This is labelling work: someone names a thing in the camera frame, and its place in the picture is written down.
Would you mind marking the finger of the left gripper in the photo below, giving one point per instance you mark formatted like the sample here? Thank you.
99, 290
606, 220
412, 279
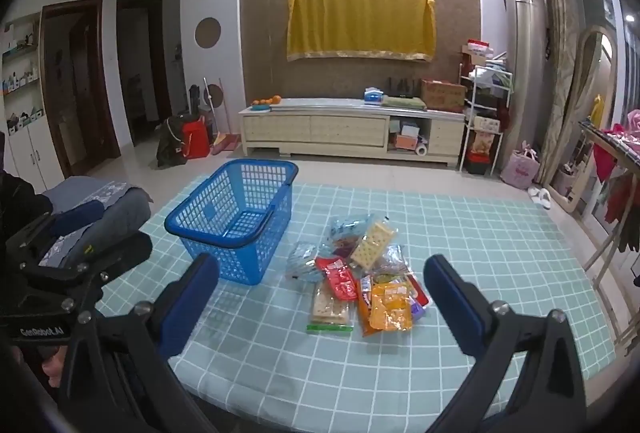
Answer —
38, 237
110, 264

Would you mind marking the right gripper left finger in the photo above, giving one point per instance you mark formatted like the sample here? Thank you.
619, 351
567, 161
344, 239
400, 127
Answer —
160, 333

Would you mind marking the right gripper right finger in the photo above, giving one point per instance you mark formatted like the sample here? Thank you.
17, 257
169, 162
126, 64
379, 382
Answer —
526, 375

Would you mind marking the blue striped biscuit bag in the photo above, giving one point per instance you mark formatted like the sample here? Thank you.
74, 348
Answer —
301, 263
391, 262

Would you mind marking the purple gum packet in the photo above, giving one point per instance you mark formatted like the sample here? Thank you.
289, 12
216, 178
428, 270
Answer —
417, 307

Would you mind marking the green cracker pack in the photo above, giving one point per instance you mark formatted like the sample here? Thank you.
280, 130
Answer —
328, 313

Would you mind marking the orange snack pouch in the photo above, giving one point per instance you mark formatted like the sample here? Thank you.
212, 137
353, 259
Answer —
390, 307

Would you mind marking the red snack pouch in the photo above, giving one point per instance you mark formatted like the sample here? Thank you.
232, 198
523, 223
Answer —
339, 276

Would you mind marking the orange snack bar wrapper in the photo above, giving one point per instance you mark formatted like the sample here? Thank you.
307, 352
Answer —
364, 289

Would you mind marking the light blue cartoon snack bag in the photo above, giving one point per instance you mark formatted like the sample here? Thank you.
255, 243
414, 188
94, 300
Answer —
351, 227

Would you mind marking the red yellow large snack bag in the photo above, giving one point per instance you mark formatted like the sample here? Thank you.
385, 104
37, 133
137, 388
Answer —
415, 288

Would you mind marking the left hand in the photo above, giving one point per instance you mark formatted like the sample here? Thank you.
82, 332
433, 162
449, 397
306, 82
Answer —
53, 366

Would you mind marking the blue plastic basket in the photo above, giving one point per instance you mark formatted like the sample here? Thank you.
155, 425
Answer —
238, 215

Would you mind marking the folding table with clothes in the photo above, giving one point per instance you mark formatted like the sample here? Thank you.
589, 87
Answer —
615, 154

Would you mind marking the black bag on floor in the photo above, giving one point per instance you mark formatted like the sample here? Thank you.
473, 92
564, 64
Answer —
169, 151

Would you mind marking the red shopping bag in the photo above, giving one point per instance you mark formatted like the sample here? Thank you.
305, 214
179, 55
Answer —
195, 143

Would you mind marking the teal checked mat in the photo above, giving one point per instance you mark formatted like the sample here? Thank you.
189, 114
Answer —
251, 353

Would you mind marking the broom and dustpan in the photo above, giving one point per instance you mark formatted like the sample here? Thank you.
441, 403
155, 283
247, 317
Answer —
223, 137

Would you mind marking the purple snack packet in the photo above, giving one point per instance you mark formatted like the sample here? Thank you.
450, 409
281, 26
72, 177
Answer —
343, 247

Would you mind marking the white slippers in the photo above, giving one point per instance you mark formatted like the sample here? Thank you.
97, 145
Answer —
540, 196

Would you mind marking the clear wrapped cracker pack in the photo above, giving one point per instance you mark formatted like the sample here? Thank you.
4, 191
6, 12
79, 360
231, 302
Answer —
373, 244

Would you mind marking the standing arched mirror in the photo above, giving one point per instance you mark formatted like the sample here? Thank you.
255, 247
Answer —
591, 99

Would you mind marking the pink bag on floor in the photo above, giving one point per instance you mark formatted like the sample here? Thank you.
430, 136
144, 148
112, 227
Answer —
521, 168

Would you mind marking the plate of oranges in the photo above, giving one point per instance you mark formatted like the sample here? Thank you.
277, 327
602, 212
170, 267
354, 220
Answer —
266, 102

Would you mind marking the cream TV cabinet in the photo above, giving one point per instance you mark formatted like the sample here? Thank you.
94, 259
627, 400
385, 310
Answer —
352, 128

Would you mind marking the white metal shelf rack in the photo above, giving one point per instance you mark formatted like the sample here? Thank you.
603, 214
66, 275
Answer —
487, 103

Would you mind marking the blue tissue box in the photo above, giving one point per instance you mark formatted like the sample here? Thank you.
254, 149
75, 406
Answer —
373, 95

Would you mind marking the cardboard box on cabinet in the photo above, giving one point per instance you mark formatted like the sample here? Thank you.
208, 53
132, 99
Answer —
443, 96

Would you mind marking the green folded cloth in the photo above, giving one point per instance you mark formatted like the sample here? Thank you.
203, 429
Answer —
412, 103

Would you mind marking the yellow cloth covered TV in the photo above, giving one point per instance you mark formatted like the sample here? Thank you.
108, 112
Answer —
377, 29

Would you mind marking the silver tower air conditioner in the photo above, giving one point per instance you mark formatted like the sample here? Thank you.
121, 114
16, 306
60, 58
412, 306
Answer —
526, 41

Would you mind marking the brown round wall disc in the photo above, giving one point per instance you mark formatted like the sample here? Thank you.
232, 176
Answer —
207, 32

